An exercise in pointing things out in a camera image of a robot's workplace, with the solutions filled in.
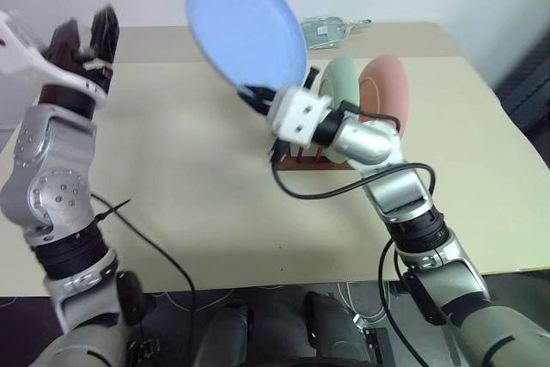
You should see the pink plate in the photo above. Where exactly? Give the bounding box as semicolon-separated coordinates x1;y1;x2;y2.
356;54;411;141

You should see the wooden dish rack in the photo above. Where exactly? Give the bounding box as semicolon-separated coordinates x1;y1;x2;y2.
274;66;351;172

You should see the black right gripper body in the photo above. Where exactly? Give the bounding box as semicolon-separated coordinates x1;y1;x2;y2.
256;89;290;166

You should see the black strap buckle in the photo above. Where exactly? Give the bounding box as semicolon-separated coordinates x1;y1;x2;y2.
127;338;156;367

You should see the clear plastic bag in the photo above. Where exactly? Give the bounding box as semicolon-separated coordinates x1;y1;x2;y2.
299;15;373;51

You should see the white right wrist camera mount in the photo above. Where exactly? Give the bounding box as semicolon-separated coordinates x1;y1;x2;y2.
265;86;333;147

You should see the blue plate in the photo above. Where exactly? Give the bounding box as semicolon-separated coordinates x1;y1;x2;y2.
184;0;309;100

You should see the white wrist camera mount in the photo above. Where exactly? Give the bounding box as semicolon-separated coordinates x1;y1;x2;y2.
265;86;333;147
0;9;108;107

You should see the dark rounded shape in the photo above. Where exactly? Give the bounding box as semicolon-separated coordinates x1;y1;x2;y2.
302;291;373;367
191;301;255;367

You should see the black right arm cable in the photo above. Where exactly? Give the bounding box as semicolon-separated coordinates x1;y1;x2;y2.
269;101;437;367

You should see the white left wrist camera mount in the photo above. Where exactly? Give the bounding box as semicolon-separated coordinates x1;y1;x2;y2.
0;9;108;107

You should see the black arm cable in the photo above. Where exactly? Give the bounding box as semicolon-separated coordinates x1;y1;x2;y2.
269;101;437;367
90;193;198;329

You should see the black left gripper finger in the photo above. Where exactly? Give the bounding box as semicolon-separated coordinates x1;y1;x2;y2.
45;18;83;66
89;6;121;62

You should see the black floor box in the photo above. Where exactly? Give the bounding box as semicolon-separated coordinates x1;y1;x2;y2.
364;327;393;367

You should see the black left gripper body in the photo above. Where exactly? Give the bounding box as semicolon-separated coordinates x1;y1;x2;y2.
70;49;115;95

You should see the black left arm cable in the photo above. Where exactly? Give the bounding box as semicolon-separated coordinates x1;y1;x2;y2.
90;193;198;329

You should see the white floor cable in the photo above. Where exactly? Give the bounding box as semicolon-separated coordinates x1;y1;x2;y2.
144;285;244;315
333;281;390;326

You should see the black cable tie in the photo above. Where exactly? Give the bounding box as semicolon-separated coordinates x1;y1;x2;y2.
95;198;131;225

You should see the green plate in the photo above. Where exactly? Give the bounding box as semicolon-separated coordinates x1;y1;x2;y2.
318;56;363;167

